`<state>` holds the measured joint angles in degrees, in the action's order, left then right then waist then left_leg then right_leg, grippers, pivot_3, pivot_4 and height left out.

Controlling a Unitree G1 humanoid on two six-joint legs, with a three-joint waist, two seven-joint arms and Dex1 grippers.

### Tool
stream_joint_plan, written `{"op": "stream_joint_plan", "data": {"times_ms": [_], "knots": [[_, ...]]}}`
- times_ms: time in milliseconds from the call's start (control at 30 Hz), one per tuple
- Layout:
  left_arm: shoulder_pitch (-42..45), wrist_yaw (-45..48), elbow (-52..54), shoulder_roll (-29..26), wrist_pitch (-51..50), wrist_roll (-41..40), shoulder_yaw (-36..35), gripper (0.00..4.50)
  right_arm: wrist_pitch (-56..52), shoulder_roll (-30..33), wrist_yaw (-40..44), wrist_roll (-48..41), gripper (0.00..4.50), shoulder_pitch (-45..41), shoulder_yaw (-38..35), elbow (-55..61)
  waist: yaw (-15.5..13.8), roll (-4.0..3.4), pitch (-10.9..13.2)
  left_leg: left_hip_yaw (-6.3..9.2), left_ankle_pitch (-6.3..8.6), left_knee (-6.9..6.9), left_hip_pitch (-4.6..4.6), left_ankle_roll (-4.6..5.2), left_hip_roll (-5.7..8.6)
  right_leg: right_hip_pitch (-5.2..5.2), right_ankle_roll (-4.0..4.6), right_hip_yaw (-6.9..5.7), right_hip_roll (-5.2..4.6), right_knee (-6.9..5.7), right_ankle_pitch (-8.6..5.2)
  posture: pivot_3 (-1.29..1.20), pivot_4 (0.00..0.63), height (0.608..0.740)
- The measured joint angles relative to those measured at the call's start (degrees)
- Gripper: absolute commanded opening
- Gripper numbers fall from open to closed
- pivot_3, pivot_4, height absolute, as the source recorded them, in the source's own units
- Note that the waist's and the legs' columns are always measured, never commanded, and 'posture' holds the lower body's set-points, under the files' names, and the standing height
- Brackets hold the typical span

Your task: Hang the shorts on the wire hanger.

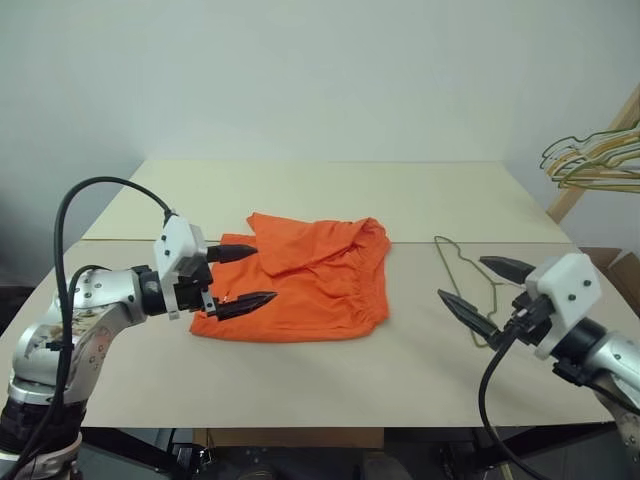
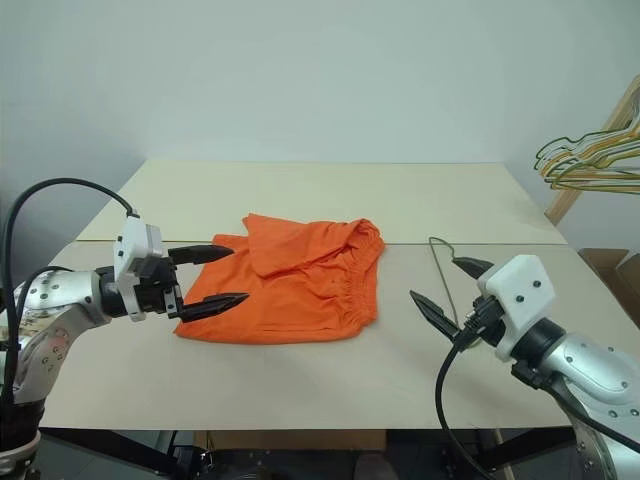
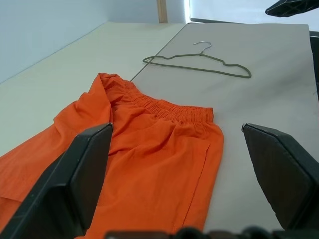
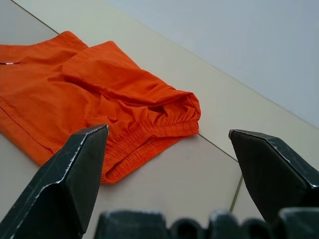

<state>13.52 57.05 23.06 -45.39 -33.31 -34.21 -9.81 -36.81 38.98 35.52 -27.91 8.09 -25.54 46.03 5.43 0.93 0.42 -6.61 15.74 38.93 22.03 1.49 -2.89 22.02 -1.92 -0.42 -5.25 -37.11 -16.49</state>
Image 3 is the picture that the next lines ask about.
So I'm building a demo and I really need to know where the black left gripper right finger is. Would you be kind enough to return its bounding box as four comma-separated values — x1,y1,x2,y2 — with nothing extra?
241,122,319,231

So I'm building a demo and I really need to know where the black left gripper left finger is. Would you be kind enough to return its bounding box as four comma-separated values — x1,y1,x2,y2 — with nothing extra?
0,122,114,239

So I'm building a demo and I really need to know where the green wire clothes hanger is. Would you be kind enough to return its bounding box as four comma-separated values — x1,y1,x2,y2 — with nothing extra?
142,41,252,80

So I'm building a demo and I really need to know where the wooden hanger rack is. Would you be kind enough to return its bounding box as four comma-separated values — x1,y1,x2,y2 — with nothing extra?
156,0,168,24

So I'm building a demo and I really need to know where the dark object beside table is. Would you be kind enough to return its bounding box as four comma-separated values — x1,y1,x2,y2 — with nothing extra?
309,29,319,103

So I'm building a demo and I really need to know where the orange shirt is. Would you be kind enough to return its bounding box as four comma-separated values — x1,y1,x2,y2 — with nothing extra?
0,72,225,239

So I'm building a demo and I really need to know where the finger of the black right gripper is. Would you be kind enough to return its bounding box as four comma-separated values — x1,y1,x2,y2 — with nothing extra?
265,0,319,18

